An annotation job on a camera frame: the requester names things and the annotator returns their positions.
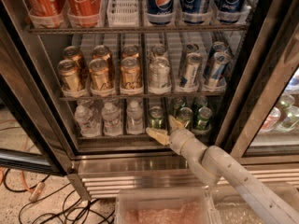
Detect fridge bottom metal grille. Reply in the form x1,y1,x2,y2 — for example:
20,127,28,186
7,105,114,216
64,153,299,200

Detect water bottle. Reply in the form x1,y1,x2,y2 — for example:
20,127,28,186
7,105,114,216
101,102,122,136
75,105,101,138
126,100,144,134

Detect slim blue silver can back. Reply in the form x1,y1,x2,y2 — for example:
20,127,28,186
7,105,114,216
178,43,199,76

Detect slim blue can right back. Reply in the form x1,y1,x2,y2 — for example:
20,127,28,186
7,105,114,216
204,41,231,77

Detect blue pepsi can left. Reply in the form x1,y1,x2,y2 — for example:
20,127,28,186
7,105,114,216
147,0,174,25

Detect middle wire shelf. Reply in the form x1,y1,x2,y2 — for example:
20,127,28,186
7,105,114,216
59,91,225,101

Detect gold can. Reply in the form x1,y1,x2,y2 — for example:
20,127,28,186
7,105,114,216
121,45,140,59
57,59,84,91
93,45,115,78
63,46,88,78
121,57,142,90
89,58,113,91

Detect top wire shelf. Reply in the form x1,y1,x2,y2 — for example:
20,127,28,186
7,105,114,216
27,24,249,35

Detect bottle behind right glass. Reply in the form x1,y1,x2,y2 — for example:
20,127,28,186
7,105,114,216
276,93,299,133

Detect slim blue can right front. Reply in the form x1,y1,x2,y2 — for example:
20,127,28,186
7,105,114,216
204,52,231,88

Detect black cables on floor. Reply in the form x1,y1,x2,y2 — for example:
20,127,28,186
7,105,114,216
2,167,116,224

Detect water bottle left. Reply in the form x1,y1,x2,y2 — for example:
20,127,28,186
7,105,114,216
75,105,101,138

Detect slim blue silver can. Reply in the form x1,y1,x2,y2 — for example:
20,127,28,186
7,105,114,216
178,43,199,76
179,52,203,88

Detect gold can front left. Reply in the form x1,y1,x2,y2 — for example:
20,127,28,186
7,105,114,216
57,59,84,91

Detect empty white plastic tray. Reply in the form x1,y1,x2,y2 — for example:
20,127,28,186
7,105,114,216
107,0,139,27

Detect green can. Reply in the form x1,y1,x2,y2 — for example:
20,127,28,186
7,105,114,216
191,95,208,117
171,96,187,116
176,107,193,129
193,106,212,131
149,106,164,129

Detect gold can back left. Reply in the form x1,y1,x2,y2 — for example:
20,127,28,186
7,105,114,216
63,46,88,78

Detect blue pepsi can right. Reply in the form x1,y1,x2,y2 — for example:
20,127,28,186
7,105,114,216
214,0,245,24

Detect red cola can right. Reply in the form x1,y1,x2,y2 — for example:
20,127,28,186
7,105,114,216
68,0,101,27

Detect blue pepsi can middle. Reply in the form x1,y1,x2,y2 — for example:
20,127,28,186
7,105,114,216
182,0,210,24

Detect black fridge door left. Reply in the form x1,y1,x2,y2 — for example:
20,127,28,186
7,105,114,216
0,0,74,175

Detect wire shelf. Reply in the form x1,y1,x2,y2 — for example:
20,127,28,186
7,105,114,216
27,24,249,35
59,91,225,101

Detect slim blue silver can front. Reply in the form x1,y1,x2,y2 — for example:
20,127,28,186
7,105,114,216
179,52,203,88

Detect water bottle right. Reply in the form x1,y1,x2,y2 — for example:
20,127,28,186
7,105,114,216
126,100,144,134

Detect orange cable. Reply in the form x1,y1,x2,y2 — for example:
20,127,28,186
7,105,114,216
0,119,36,194

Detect blue pepsi can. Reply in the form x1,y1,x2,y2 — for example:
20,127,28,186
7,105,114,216
182,0,210,24
147,0,174,25
214,0,245,24

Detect water bottle middle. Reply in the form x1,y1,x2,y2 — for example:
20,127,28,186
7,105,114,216
101,102,122,136

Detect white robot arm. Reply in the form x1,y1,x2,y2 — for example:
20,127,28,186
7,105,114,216
146,116,299,224

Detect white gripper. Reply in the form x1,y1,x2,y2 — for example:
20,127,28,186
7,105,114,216
146,115,203,156

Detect red bottle behind glass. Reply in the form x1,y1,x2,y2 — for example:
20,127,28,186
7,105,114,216
260,107,281,133

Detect clear bin pink contents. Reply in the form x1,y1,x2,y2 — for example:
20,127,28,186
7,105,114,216
115,187,213,224

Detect clear bin right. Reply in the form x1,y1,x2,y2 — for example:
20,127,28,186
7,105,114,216
211,182,299,224

